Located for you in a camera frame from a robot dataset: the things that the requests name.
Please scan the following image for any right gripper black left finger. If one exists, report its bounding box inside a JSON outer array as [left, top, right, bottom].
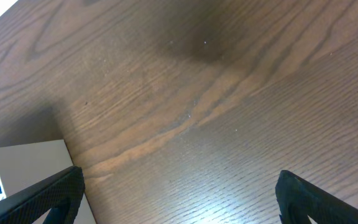
[[0, 166, 85, 224]]

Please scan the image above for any white cardboard box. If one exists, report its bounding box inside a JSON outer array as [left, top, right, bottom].
[[0, 140, 95, 224]]

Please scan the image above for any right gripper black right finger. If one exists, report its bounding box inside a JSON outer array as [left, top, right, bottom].
[[275, 170, 358, 224]]

